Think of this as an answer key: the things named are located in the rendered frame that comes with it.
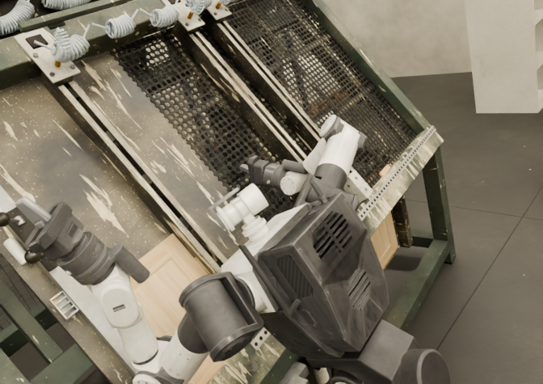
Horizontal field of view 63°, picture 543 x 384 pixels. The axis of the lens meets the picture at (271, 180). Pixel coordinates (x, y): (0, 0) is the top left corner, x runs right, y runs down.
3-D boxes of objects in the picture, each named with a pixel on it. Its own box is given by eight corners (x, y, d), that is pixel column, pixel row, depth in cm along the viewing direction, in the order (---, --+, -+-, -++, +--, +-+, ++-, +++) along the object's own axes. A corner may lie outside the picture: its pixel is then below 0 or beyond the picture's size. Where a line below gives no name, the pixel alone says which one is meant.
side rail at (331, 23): (410, 140, 247) (425, 129, 239) (282, -8, 249) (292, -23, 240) (415, 133, 253) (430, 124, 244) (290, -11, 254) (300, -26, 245)
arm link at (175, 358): (195, 368, 113) (227, 322, 100) (170, 414, 102) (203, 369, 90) (156, 344, 113) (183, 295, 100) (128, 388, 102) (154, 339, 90)
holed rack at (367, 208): (255, 351, 137) (256, 351, 137) (250, 343, 137) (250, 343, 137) (435, 129, 244) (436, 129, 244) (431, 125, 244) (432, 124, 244)
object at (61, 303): (65, 322, 120) (66, 319, 117) (48, 302, 120) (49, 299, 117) (77, 311, 122) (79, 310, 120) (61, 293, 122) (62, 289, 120)
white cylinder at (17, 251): (2, 245, 120) (21, 267, 120) (2, 242, 118) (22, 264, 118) (13, 238, 122) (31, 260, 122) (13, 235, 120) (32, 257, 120)
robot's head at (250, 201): (275, 213, 103) (254, 183, 102) (241, 240, 101) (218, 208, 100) (270, 212, 109) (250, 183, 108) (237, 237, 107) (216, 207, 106)
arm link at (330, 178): (360, 175, 120) (348, 215, 112) (348, 192, 127) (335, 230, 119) (322, 158, 120) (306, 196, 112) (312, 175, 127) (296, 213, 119)
